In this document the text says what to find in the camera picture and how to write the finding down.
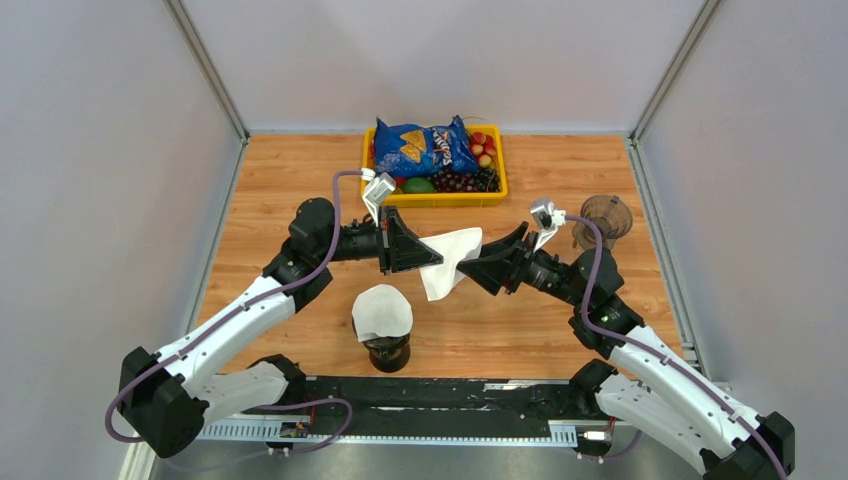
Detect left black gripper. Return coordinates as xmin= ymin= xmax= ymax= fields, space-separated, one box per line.
xmin=318 ymin=206 xmax=443 ymax=276

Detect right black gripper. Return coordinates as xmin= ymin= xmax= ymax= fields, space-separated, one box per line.
xmin=455 ymin=223 xmax=587 ymax=310

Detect white paper coffee filter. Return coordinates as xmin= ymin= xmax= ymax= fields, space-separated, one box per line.
xmin=351 ymin=284 xmax=413 ymax=342

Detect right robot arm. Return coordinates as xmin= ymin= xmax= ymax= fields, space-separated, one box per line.
xmin=457 ymin=220 xmax=795 ymax=479

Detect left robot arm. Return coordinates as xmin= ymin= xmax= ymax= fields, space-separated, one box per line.
xmin=109 ymin=198 xmax=443 ymax=458

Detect dark coffee dripper on stand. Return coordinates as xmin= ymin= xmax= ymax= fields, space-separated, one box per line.
xmin=360 ymin=332 xmax=411 ymax=373

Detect yellow plastic tray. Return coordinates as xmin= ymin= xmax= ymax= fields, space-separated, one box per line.
xmin=382 ymin=124 xmax=510 ymax=208

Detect dark green avocado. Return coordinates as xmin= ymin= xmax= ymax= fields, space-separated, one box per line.
xmin=402 ymin=177 xmax=437 ymax=195

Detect dark purple grapes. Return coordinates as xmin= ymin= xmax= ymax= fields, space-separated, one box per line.
xmin=427 ymin=168 xmax=501 ymax=193

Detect blue chips bag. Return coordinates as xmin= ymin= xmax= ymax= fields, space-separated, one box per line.
xmin=372 ymin=115 xmax=479 ymax=178

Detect red peaches bunch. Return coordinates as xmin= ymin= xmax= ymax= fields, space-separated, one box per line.
xmin=468 ymin=131 xmax=497 ymax=168

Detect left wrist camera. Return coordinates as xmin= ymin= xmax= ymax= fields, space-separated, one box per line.
xmin=360 ymin=168 xmax=396 ymax=223

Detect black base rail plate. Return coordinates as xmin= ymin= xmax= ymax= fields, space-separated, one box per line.
xmin=274 ymin=376 xmax=609 ymax=439

